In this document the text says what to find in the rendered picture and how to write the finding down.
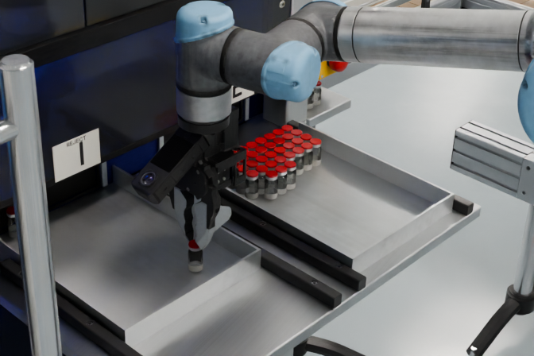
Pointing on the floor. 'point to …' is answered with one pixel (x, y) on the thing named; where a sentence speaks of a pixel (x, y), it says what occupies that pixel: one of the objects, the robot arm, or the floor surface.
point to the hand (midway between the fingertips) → (192, 239)
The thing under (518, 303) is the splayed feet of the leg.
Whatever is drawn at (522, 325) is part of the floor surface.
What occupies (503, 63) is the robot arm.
